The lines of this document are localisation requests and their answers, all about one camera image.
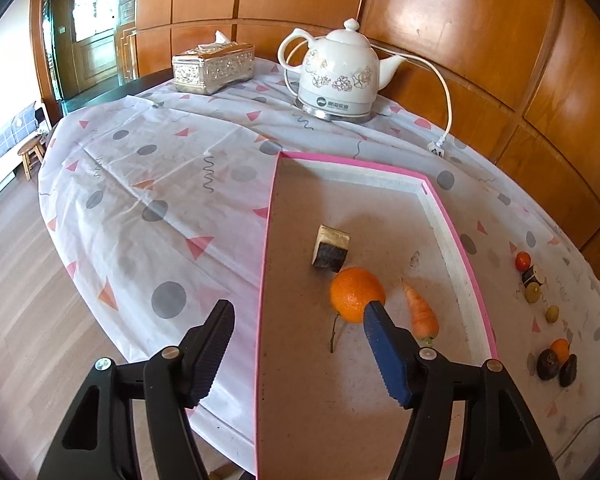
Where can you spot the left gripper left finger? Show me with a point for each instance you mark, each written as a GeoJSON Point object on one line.
{"type": "Point", "coordinates": [95, 440]}

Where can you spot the tan longan fruit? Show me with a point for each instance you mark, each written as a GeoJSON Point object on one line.
{"type": "Point", "coordinates": [532, 292]}
{"type": "Point", "coordinates": [552, 314]}

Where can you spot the square sugarcane piece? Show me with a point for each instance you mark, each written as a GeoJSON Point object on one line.
{"type": "Point", "coordinates": [331, 248]}

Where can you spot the small red tomato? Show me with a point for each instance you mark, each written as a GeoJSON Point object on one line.
{"type": "Point", "coordinates": [522, 262]}

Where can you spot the pink shallow tray box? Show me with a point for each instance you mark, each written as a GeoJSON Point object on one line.
{"type": "Point", "coordinates": [328, 415]}

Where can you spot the round sugarcane piece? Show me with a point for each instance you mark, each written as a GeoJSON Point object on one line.
{"type": "Point", "coordinates": [531, 276]}

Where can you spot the orange with stem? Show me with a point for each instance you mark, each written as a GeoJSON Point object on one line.
{"type": "Point", "coordinates": [350, 291]}

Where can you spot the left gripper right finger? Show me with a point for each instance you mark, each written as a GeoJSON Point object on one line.
{"type": "Point", "coordinates": [500, 438]}

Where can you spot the blue plaid sofa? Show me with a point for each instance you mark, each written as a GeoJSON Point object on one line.
{"type": "Point", "coordinates": [23, 127]}

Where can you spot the small wooden stool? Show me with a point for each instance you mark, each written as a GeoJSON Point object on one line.
{"type": "Point", "coordinates": [32, 149]}

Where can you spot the white patterned tablecloth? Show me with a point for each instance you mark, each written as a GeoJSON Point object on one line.
{"type": "Point", "coordinates": [157, 204]}

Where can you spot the wooden door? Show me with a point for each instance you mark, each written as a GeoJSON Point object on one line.
{"type": "Point", "coordinates": [89, 47]}

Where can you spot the small orange carrot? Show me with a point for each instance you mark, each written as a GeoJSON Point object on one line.
{"type": "Point", "coordinates": [425, 325]}

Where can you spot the white ceramic electric kettle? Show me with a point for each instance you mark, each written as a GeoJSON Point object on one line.
{"type": "Point", "coordinates": [340, 75]}

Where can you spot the ornate tissue box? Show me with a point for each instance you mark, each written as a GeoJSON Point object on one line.
{"type": "Point", "coordinates": [208, 68]}

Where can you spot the orange tangerine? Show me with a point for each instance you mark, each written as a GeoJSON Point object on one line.
{"type": "Point", "coordinates": [561, 347]}

